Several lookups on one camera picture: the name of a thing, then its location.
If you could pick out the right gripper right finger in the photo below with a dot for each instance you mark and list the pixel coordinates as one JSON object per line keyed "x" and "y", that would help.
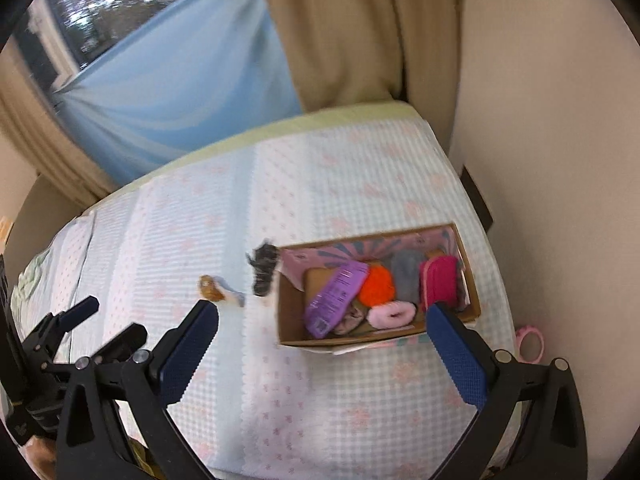
{"x": 551, "y": 442}

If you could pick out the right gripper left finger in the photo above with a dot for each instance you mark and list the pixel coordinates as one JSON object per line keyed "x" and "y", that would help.
{"x": 92, "y": 442}

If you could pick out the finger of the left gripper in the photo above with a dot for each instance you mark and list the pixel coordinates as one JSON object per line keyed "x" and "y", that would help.
{"x": 72, "y": 314}
{"x": 122, "y": 346}

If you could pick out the brown plush toy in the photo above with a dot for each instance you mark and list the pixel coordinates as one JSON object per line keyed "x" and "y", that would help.
{"x": 215, "y": 289}

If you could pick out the magenta zip pouch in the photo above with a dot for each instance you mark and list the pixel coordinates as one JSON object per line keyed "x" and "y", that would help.
{"x": 439, "y": 282}

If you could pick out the pink fluffy scrunchie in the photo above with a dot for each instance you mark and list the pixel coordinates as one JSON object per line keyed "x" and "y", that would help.
{"x": 393, "y": 314}

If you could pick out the purple plastic packet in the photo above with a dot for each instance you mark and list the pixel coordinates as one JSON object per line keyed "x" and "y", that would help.
{"x": 328, "y": 306}

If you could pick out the mauve fabric scrunchie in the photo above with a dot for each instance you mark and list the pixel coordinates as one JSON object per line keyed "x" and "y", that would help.
{"x": 354, "y": 316}

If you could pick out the grey cloth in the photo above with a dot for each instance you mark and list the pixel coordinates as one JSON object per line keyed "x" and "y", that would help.
{"x": 405, "y": 266}

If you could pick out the orange pompom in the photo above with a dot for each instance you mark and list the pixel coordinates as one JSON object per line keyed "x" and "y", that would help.
{"x": 378, "y": 288}

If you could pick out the person's left hand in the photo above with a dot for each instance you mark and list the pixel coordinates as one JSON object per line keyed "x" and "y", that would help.
{"x": 41, "y": 456}

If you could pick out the orange object on sofa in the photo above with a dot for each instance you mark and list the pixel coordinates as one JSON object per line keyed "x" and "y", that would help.
{"x": 6, "y": 225}

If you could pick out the light blue patterned bedspread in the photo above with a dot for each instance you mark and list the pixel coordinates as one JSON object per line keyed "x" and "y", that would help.
{"x": 258, "y": 217}

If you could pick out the cardboard box with pink lining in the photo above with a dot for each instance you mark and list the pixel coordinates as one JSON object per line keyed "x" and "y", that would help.
{"x": 304, "y": 269}

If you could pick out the left beige curtain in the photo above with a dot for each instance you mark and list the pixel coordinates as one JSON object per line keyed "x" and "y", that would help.
{"x": 32, "y": 128}

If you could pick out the beige curtain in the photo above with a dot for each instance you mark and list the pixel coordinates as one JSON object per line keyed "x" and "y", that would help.
{"x": 346, "y": 52}
{"x": 32, "y": 128}

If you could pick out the blue sheet over window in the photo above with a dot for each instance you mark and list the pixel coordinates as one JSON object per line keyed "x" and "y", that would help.
{"x": 197, "y": 73}

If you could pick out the light green mattress sheet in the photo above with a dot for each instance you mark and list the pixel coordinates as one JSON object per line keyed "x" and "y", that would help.
{"x": 323, "y": 119}

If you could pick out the right beige curtain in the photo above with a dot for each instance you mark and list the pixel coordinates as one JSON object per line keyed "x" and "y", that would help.
{"x": 346, "y": 52}

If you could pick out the pink ring toy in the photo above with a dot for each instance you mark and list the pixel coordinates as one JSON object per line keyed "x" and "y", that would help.
{"x": 530, "y": 344}

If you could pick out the dark wooden bed frame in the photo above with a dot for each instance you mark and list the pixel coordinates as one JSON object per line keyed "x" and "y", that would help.
{"x": 477, "y": 200}

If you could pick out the window with white frame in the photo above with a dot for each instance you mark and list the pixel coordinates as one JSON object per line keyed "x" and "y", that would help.
{"x": 59, "y": 38}

